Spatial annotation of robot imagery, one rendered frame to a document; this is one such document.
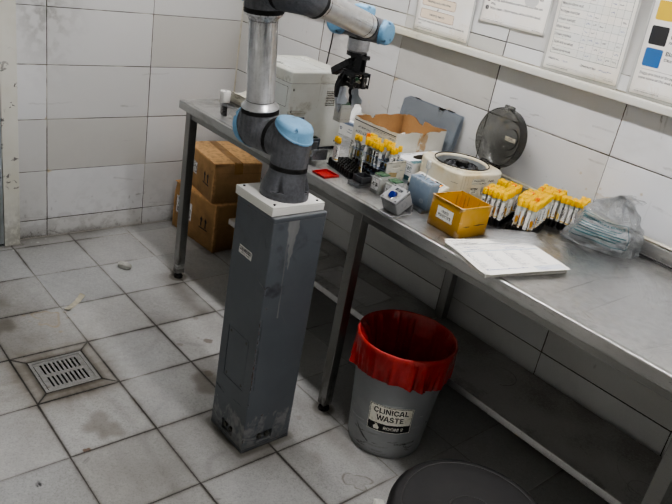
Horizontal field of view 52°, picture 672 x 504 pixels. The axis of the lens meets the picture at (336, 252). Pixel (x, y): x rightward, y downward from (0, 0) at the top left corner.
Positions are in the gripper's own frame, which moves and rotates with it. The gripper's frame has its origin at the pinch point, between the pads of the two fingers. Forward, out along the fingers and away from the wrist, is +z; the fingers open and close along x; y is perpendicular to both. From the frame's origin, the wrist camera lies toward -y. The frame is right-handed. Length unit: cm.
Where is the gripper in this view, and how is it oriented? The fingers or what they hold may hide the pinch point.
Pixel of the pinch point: (343, 108)
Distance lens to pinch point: 250.3
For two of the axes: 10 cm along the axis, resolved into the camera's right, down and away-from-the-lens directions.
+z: -1.7, 9.0, 4.1
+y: 6.0, 4.2, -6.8
